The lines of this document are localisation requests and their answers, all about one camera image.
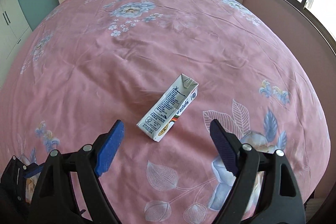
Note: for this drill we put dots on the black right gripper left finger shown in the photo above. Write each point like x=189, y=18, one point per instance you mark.
x=89, y=163

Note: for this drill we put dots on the white milk carton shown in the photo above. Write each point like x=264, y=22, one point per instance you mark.
x=163, y=115

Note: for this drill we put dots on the pink floral bed sheet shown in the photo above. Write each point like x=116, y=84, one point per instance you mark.
x=92, y=62

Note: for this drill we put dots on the white wardrobe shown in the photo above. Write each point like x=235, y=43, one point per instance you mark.
x=14, y=32

